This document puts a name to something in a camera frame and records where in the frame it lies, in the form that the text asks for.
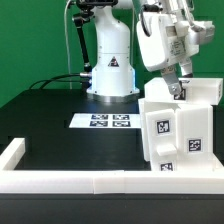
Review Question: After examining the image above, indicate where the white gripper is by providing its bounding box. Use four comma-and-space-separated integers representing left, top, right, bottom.
136, 12, 199, 95

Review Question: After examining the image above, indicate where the white cabinet body box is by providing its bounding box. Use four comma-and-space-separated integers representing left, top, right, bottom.
138, 98, 214, 171

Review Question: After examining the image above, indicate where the small white cabinet top block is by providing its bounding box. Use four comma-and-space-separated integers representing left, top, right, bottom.
144, 78, 223, 105

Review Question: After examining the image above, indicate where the white door panel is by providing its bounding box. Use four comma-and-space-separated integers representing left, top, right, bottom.
144, 109, 177, 171
176, 105, 213, 171

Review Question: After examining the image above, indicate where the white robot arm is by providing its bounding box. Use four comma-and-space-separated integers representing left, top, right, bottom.
87, 0, 199, 102

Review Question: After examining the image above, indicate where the white marker sheet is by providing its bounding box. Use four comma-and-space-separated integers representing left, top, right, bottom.
69, 113, 141, 129

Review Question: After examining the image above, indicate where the white U-shaped fence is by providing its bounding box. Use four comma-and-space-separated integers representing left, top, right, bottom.
0, 138, 224, 194

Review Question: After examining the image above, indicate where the black cable bundle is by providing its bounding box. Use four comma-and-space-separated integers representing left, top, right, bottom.
29, 73, 92, 90

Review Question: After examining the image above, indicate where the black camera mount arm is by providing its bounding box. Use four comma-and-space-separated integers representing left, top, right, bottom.
72, 0, 118, 72

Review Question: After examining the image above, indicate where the white cable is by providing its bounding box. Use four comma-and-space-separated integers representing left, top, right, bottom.
64, 0, 74, 90

